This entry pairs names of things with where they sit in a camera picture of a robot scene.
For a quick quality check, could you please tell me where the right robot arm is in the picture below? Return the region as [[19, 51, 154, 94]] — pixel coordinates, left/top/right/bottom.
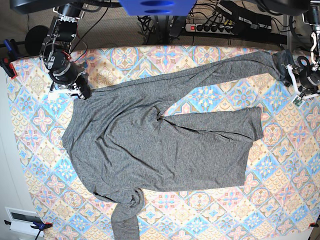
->
[[39, 2, 91, 100]]

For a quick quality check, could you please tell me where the round black stool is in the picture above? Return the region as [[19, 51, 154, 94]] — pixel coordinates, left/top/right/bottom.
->
[[24, 25, 53, 58]]

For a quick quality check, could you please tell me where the blue clamp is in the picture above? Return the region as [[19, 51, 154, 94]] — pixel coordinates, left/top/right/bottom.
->
[[3, 39, 19, 58]]

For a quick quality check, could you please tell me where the white power strip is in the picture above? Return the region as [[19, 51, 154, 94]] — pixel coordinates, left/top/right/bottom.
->
[[184, 21, 234, 35]]

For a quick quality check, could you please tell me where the grey t-shirt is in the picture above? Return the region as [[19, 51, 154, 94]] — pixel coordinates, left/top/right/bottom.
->
[[62, 50, 294, 240]]

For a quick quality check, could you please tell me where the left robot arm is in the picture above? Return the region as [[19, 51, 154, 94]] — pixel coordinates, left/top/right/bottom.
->
[[285, 10, 320, 107]]

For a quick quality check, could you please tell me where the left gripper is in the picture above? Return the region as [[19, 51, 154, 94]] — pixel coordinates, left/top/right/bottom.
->
[[286, 56, 320, 108]]

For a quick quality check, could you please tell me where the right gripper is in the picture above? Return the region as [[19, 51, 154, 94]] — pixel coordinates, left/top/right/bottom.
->
[[47, 65, 91, 100]]

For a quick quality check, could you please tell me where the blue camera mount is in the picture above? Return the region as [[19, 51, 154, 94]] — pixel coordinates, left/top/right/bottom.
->
[[119, 0, 197, 17]]

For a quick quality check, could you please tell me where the red black clamp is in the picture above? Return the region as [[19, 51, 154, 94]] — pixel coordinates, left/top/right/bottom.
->
[[0, 57, 17, 79]]

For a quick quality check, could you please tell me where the white wall box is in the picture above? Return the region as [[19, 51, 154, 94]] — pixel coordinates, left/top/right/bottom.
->
[[5, 207, 42, 236]]

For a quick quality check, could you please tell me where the red clamp bottom right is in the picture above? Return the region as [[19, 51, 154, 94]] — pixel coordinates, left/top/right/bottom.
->
[[308, 222, 320, 228]]

